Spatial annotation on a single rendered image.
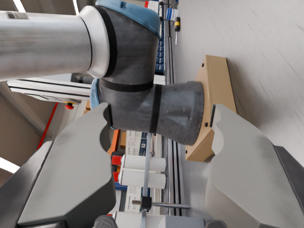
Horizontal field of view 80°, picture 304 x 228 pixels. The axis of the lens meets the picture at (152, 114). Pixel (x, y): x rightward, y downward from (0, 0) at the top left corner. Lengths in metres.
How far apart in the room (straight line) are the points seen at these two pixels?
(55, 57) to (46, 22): 0.04
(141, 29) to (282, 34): 0.20
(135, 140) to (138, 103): 0.72
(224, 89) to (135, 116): 0.18
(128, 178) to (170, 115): 0.36
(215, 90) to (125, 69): 0.17
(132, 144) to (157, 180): 0.49
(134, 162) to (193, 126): 0.38
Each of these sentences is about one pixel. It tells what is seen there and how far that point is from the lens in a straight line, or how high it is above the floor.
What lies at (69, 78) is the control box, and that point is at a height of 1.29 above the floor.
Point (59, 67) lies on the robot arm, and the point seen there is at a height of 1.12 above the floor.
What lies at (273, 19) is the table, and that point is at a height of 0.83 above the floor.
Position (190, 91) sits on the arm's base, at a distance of 0.38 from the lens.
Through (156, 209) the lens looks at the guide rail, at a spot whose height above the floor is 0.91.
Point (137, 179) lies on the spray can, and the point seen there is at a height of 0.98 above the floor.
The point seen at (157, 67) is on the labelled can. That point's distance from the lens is 1.15.
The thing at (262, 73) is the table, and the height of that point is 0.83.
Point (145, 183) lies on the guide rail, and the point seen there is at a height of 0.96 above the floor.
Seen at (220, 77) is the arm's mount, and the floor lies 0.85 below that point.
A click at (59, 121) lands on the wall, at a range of 6.18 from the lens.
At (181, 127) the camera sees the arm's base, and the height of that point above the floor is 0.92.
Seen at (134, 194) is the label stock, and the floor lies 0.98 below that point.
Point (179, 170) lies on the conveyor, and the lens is 0.68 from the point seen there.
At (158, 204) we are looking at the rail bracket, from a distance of 0.57.
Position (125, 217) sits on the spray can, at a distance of 0.64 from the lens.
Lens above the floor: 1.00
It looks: 4 degrees down
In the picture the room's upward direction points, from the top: 83 degrees counter-clockwise
